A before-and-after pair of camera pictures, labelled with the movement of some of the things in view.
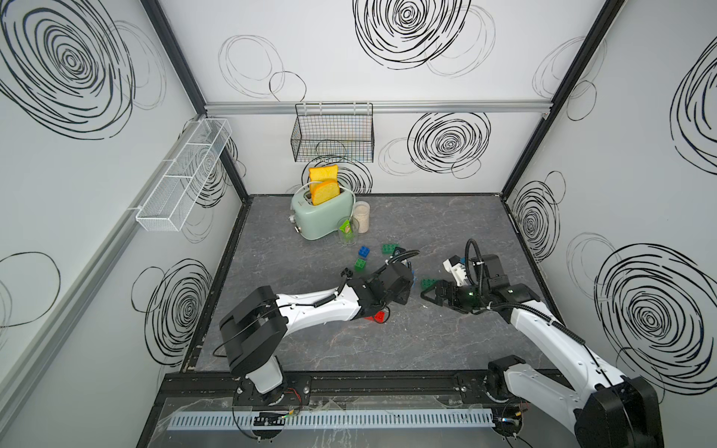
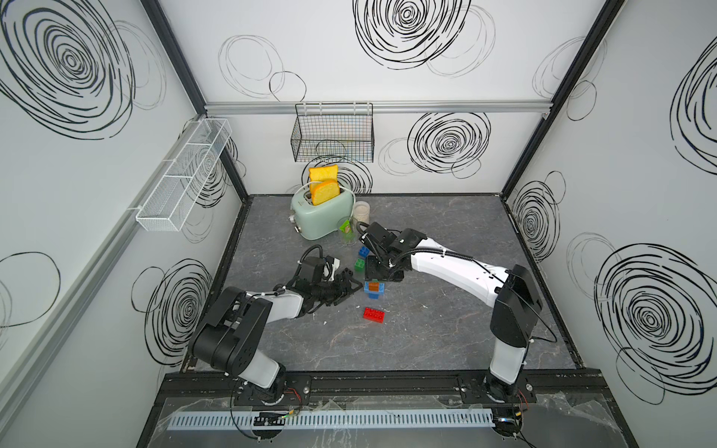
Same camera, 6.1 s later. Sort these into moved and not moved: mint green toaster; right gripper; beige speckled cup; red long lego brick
Moved: right gripper
Not moved: beige speckled cup; red long lego brick; mint green toaster
